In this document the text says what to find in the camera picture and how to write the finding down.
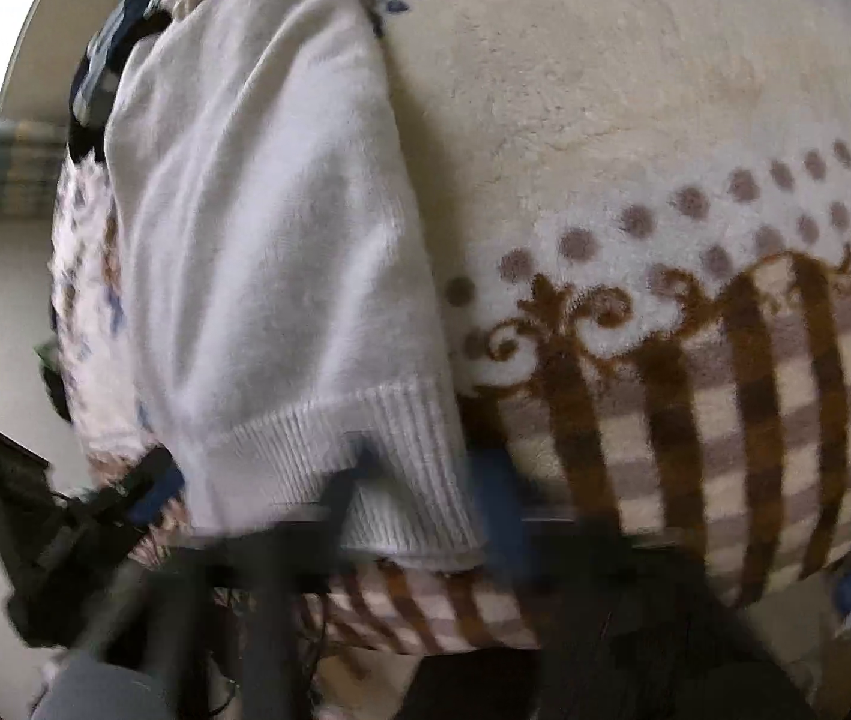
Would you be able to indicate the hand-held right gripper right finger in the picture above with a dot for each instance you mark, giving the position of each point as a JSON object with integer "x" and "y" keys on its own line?
{"x": 504, "y": 517}

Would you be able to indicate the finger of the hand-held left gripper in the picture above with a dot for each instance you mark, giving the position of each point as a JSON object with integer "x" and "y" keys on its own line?
{"x": 159, "y": 495}

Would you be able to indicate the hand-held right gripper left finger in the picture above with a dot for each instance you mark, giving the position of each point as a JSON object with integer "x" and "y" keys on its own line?
{"x": 335, "y": 480}

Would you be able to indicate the white knit sweater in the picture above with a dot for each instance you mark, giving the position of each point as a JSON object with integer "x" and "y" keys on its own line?
{"x": 260, "y": 240}

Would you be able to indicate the brown cardboard box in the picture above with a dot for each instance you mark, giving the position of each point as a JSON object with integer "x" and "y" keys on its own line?
{"x": 838, "y": 675}

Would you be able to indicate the floral checkered bed blanket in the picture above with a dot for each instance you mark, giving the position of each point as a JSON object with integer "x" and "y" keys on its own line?
{"x": 620, "y": 127}

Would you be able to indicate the folded dark striped sweater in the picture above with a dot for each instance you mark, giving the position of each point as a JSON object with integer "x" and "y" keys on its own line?
{"x": 95, "y": 67}

